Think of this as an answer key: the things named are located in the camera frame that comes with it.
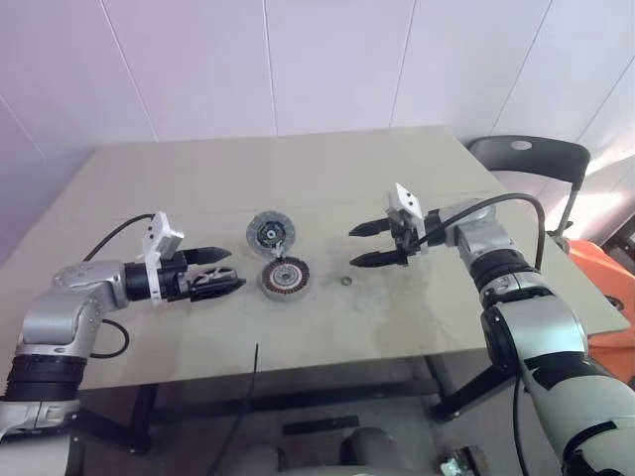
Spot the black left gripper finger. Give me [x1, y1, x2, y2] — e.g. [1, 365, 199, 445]
[190, 266, 248, 302]
[186, 246, 232, 267]

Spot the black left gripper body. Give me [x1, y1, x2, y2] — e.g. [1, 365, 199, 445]
[157, 250, 195, 304]

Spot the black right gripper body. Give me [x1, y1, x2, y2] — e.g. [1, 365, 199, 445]
[388, 208, 424, 268]

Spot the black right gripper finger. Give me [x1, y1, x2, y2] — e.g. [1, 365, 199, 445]
[349, 220, 393, 238]
[349, 251, 399, 269]

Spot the round motor cover with circuit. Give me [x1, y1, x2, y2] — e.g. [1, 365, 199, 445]
[246, 210, 298, 258]

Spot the copper wound stator disc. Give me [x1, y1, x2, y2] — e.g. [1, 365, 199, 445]
[261, 255, 313, 301]

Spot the black plastic chair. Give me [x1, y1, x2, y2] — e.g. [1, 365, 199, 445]
[465, 134, 591, 244]

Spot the flat black strip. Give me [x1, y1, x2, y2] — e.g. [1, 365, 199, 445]
[282, 415, 359, 437]

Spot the dark grey rounded shape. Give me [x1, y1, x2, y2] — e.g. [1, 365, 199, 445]
[341, 426, 398, 468]

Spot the orange cloth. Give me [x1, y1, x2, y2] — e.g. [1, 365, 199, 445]
[565, 237, 635, 388]

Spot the small green white object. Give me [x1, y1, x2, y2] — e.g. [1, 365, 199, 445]
[439, 445, 490, 476]

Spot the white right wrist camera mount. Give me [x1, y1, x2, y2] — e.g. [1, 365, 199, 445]
[385, 181, 428, 254]

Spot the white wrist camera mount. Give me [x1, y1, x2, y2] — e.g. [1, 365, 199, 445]
[385, 181, 428, 254]
[136, 211, 186, 304]

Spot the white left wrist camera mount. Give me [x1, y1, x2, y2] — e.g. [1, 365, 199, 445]
[136, 211, 186, 304]

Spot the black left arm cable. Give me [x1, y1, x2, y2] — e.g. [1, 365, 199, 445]
[81, 212, 156, 359]

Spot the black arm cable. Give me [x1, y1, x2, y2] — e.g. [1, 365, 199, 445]
[416, 192, 547, 272]
[81, 212, 156, 359]

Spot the thin black hanging cable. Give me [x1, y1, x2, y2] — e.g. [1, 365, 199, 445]
[205, 343, 260, 476]

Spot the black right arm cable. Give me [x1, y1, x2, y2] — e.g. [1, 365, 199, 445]
[416, 192, 547, 272]

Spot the black metal table frame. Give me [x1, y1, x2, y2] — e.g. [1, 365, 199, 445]
[66, 354, 527, 455]

